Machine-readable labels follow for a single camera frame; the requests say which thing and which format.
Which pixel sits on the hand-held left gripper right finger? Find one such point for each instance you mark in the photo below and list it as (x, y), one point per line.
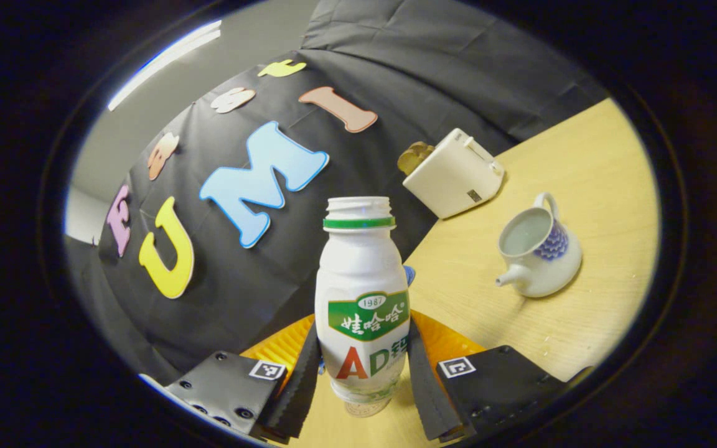
(427, 386)

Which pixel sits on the brown bread slice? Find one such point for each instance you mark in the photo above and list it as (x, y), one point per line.
(414, 158)

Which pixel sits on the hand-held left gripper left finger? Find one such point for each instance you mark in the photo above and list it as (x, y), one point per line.
(299, 386)

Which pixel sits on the white water bottle green label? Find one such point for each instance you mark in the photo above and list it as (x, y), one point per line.
(361, 280)

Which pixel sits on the black backdrop cloth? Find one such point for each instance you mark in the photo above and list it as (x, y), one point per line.
(396, 62)

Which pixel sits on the cream toaster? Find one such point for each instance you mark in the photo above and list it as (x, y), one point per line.
(452, 177)

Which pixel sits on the white blue-patterned teacup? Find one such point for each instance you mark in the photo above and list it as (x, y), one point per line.
(551, 267)

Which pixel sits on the folded blue towel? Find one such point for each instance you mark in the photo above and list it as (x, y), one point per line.
(409, 275)

